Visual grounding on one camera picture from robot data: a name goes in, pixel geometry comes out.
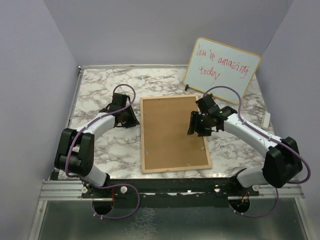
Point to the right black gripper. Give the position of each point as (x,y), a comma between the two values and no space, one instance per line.
(195,117)

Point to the brown cardboard backing board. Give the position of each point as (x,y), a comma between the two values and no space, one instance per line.
(170,135)

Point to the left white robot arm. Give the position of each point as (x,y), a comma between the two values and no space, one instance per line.
(75,152)

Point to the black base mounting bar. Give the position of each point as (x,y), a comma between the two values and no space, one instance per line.
(169,192)

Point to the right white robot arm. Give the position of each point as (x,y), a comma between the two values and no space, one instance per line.
(281,155)

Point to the white whiteboard eraser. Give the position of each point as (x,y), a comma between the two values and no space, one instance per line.
(265,123)

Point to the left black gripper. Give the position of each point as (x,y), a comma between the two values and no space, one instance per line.
(133,122)

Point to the yellow-rimmed whiteboard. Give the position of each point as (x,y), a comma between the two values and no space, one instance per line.
(215,64)

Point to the wooden picture frame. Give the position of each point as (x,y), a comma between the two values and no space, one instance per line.
(207,155)

